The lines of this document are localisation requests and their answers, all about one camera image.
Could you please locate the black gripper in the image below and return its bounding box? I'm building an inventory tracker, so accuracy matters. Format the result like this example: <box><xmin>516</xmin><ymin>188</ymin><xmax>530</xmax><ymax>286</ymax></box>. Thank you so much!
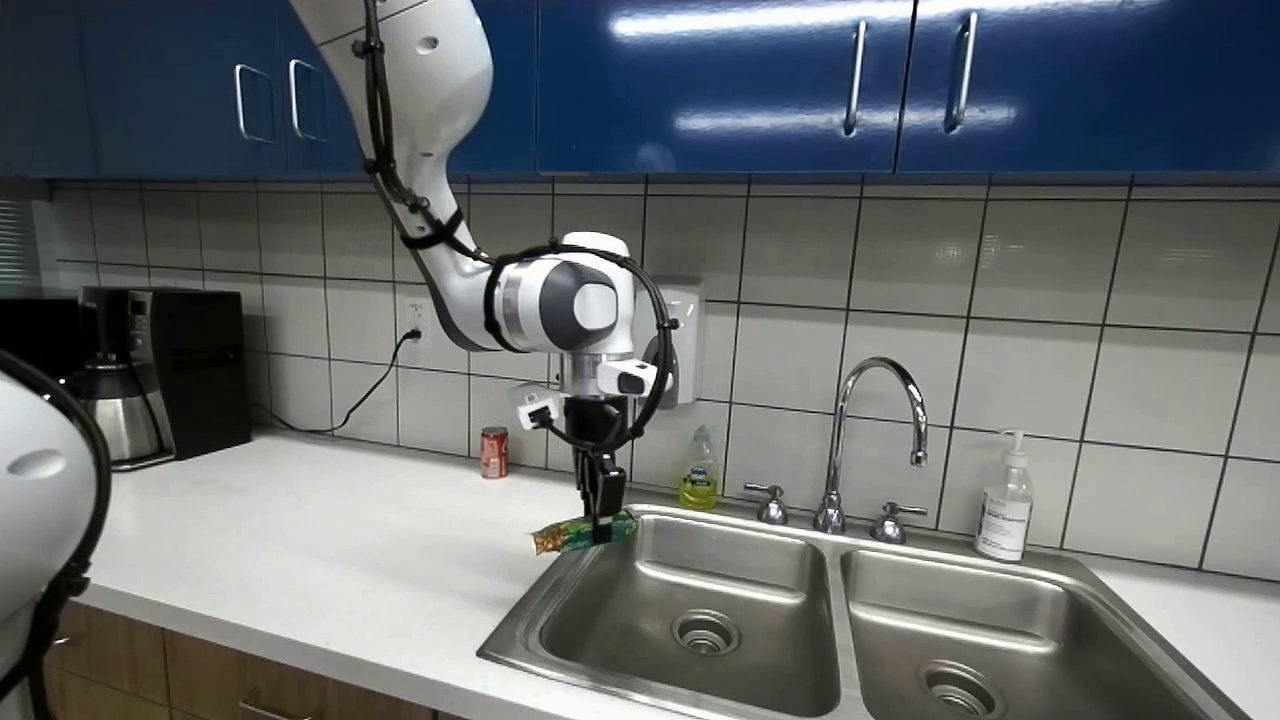
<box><xmin>562</xmin><ymin>394</ymin><xmax>634</xmax><ymax>547</ymax></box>

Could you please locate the stainless steel double sink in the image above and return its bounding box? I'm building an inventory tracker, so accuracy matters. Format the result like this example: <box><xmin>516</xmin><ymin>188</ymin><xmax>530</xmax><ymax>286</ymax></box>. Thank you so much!
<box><xmin>477</xmin><ymin>495</ymin><xmax>1255</xmax><ymax>720</ymax></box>

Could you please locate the yellow dish soap bottle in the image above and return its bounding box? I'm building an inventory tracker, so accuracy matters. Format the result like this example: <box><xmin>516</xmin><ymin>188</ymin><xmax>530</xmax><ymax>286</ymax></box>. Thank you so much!
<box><xmin>672</xmin><ymin>422</ymin><xmax>725</xmax><ymax>516</ymax></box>

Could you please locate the red soda can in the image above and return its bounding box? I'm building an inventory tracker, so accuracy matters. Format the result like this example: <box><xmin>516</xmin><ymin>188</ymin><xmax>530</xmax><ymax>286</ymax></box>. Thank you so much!
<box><xmin>477</xmin><ymin>422</ymin><xmax>516</xmax><ymax>482</ymax></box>

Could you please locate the chrome gooseneck faucet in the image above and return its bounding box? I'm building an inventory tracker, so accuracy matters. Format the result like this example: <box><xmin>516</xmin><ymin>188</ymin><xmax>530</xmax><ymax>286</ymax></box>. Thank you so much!
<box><xmin>812</xmin><ymin>353</ymin><xmax>932</xmax><ymax>536</ymax></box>

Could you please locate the clear pump soap bottle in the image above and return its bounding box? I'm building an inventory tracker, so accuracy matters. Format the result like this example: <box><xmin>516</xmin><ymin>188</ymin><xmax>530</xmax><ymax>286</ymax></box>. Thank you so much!
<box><xmin>973</xmin><ymin>427</ymin><xmax>1035</xmax><ymax>562</ymax></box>

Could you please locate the black coffee maker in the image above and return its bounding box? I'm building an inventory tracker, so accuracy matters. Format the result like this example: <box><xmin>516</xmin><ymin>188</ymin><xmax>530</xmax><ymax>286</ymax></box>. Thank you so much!
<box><xmin>80</xmin><ymin>282</ymin><xmax>256</xmax><ymax>468</ymax></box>

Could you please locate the blue cabinet door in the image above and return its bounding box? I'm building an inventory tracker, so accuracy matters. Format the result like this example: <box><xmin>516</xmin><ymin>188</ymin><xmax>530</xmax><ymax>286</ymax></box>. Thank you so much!
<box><xmin>910</xmin><ymin>0</ymin><xmax>1280</xmax><ymax>185</ymax></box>
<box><xmin>37</xmin><ymin>0</ymin><xmax>280</xmax><ymax>185</ymax></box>
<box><xmin>534</xmin><ymin>0</ymin><xmax>917</xmax><ymax>185</ymax></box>
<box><xmin>274</xmin><ymin>0</ymin><xmax>542</xmax><ymax>185</ymax></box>

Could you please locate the wooden base cabinet front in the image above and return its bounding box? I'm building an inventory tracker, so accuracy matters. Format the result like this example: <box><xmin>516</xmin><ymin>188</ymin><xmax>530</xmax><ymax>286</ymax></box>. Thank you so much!
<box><xmin>44</xmin><ymin>601</ymin><xmax>451</xmax><ymax>720</ymax></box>

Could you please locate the steel coffee carafe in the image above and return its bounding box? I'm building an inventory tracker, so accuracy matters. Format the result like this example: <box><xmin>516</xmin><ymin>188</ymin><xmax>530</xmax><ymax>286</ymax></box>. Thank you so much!
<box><xmin>63</xmin><ymin>353</ymin><xmax>169</xmax><ymax>468</ymax></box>

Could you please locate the black box appliance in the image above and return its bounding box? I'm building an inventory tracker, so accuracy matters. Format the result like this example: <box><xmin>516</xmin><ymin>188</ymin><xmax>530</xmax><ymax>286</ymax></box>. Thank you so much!
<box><xmin>0</xmin><ymin>296</ymin><xmax>99</xmax><ymax>390</ymax></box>

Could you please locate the chrome faucet handle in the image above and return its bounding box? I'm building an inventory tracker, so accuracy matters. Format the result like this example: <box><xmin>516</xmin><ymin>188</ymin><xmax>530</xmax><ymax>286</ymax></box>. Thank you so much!
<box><xmin>869</xmin><ymin>500</ymin><xmax>932</xmax><ymax>547</ymax></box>
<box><xmin>738</xmin><ymin>478</ymin><xmax>792</xmax><ymax>529</ymax></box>

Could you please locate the white wall soap dispenser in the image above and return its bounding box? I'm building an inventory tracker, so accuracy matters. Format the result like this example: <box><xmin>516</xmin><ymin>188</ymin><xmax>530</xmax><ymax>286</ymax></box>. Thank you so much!
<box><xmin>634</xmin><ymin>276</ymin><xmax>705</xmax><ymax>412</ymax></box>

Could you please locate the black appliance power cable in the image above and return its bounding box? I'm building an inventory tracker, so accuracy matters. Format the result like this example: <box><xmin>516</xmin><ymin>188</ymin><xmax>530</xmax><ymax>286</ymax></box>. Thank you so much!
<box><xmin>265</xmin><ymin>324</ymin><xmax>425</xmax><ymax>438</ymax></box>

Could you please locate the white wall power outlet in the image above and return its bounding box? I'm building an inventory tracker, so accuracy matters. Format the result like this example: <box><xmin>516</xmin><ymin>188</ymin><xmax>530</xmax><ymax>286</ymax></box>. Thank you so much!
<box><xmin>393</xmin><ymin>292</ymin><xmax>436</xmax><ymax>372</ymax></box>

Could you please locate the silver cabinet door handle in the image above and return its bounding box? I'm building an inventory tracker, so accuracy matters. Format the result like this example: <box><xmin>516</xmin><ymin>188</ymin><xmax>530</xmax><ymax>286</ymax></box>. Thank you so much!
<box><xmin>282</xmin><ymin>56</ymin><xmax>327</xmax><ymax>144</ymax></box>
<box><xmin>834</xmin><ymin>10</ymin><xmax>871</xmax><ymax>139</ymax></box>
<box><xmin>228</xmin><ymin>56</ymin><xmax>273</xmax><ymax>144</ymax></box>
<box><xmin>939</xmin><ymin>6</ymin><xmax>983</xmax><ymax>137</ymax></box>

